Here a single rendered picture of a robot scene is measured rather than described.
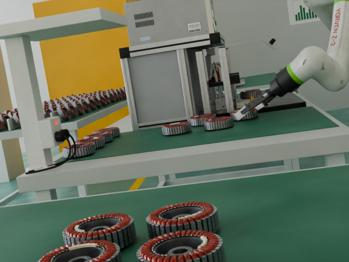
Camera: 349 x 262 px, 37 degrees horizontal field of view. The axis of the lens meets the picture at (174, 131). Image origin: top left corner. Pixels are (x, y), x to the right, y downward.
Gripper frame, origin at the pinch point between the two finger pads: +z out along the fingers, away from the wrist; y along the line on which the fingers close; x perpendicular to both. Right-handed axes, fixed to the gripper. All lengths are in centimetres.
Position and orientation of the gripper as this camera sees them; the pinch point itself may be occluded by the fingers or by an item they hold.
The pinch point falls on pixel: (245, 113)
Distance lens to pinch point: 212.9
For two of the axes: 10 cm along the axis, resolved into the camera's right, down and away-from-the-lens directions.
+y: 5.4, -1.9, 8.2
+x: -5.5, -8.2, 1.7
